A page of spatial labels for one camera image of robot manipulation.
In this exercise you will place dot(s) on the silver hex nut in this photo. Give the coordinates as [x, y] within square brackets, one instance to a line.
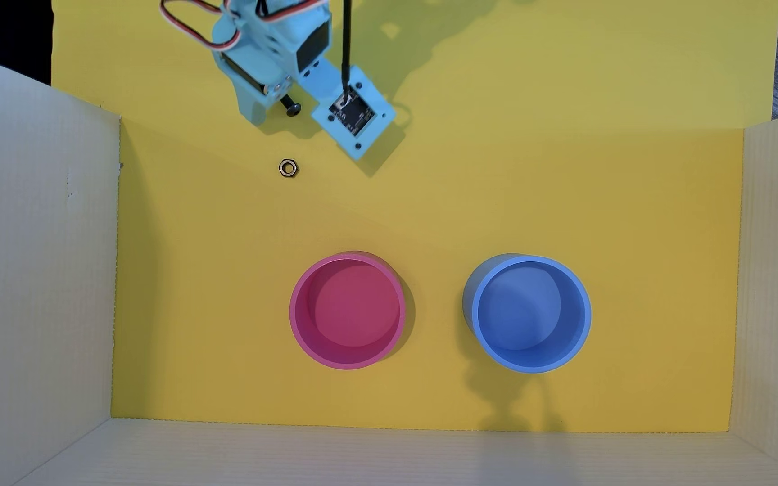
[282, 169]

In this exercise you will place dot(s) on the yellow paper mat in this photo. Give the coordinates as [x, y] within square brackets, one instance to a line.
[598, 202]

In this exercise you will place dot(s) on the blue round cup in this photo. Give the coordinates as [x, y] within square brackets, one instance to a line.
[524, 314]

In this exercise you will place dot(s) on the black bolt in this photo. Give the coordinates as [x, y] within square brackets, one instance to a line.
[292, 109]

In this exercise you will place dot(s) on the beige cardboard box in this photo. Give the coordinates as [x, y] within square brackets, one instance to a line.
[24, 283]

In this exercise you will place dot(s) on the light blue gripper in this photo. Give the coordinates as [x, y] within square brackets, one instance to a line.
[251, 96]

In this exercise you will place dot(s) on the pink round cup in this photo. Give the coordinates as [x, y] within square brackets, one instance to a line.
[355, 307]

